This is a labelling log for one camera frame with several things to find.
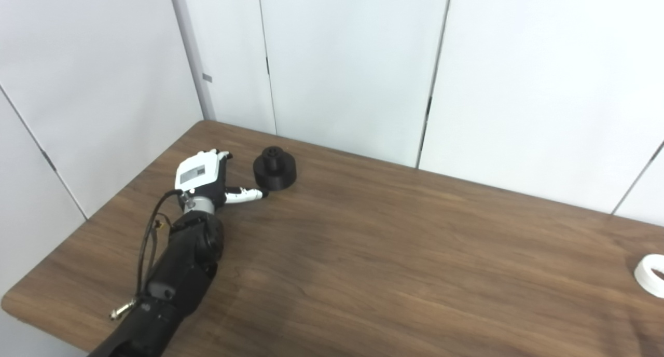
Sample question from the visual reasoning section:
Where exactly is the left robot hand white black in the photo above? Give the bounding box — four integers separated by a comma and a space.
174, 149, 269, 212

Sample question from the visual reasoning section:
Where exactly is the gray partition post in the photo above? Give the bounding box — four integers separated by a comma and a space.
167, 0, 216, 121

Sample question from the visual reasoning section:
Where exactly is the white toothed ring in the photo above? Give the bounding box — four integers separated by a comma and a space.
634, 254, 664, 299

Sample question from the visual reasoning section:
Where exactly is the round black stepped part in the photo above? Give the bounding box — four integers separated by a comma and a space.
253, 146, 298, 191

